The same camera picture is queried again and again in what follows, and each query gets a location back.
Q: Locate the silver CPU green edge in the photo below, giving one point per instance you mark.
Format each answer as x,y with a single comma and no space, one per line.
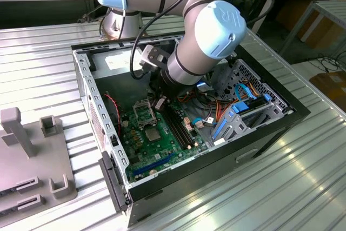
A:
152,135

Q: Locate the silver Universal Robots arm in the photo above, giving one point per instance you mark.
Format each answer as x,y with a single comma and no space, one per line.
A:
205,39

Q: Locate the black RAM slot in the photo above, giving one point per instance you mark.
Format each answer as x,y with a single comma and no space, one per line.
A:
180,126
183,125
173,128
176,127

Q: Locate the grey power supply unit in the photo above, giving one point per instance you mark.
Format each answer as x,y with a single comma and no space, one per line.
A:
121,87

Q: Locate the green motherboard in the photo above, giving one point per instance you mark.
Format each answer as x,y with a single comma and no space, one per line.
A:
165,144

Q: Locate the blue plastic latch strip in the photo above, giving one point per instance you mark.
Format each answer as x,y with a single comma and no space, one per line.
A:
219,129

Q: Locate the hard disk in blue carrier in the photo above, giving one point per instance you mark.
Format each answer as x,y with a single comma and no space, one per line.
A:
240,108

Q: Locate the black open PC case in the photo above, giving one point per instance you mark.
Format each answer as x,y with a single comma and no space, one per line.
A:
194,187

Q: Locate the grey parts rack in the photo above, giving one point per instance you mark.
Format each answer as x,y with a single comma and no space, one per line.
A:
35,166

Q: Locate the brown cardboard box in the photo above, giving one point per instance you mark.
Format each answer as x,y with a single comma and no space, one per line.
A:
332,87

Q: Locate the metal slat side table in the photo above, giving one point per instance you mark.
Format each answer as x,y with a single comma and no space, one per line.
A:
331,5

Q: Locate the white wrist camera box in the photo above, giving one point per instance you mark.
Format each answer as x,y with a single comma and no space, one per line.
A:
150,52

